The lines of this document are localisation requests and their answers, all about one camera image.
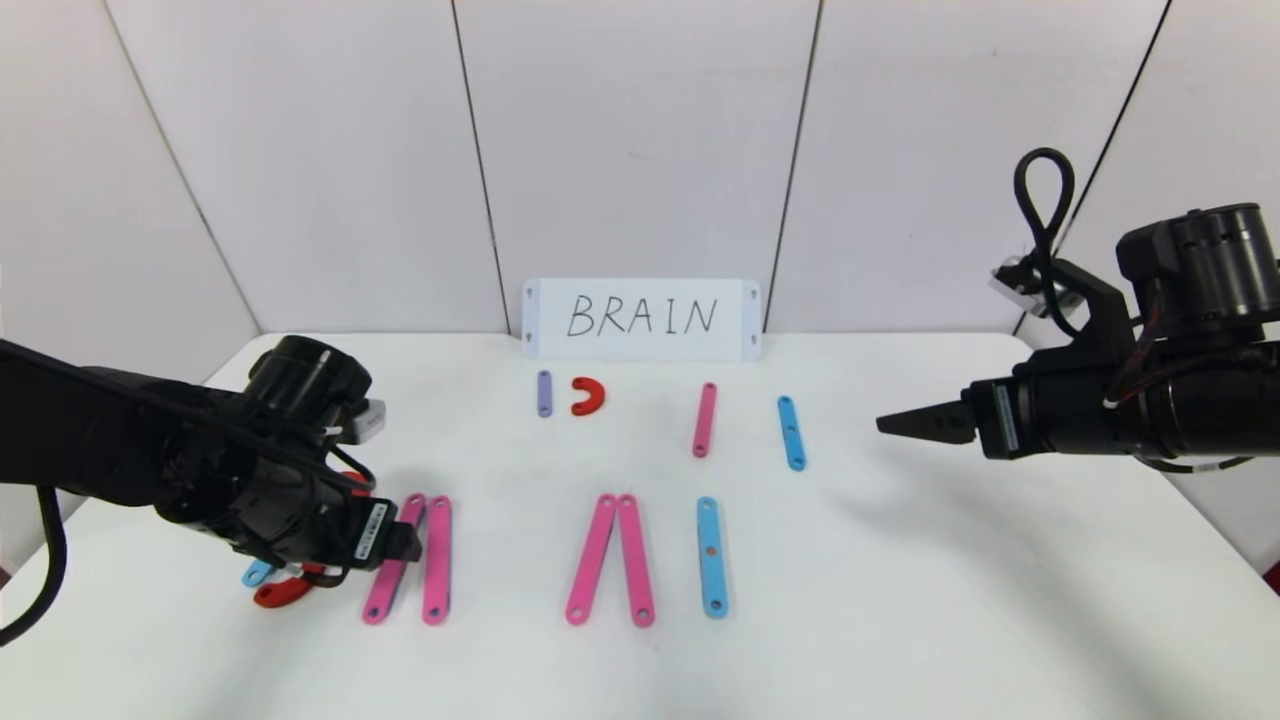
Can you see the long blue bar with holes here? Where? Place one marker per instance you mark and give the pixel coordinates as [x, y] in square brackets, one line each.
[256, 575]
[712, 575]

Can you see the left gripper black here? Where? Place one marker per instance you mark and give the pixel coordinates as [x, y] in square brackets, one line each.
[372, 534]

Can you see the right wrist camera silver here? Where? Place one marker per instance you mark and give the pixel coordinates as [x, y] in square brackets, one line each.
[1020, 282]

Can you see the white sign card reading BRAIN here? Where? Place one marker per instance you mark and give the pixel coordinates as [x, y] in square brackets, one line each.
[640, 345]

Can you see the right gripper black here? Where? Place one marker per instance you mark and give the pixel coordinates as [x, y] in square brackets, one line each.
[1001, 420]

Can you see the short pink bar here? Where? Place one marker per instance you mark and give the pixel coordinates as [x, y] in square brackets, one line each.
[705, 420]

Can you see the long pink bar with holes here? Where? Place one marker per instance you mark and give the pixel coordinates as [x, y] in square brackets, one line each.
[437, 580]
[380, 600]
[636, 560]
[591, 560]

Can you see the red C-shaped piece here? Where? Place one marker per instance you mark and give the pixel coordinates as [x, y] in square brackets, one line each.
[280, 595]
[358, 480]
[598, 395]

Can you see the short blue bar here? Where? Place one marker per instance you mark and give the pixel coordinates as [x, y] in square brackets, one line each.
[791, 432]

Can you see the short purple bar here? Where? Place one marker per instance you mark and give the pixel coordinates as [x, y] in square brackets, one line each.
[545, 394]

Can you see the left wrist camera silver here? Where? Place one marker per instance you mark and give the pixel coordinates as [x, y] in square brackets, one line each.
[365, 420]

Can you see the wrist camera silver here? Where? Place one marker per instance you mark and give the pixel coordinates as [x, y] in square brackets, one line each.
[1020, 282]
[365, 420]

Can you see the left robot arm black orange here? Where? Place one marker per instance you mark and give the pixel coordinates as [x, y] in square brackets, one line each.
[100, 430]

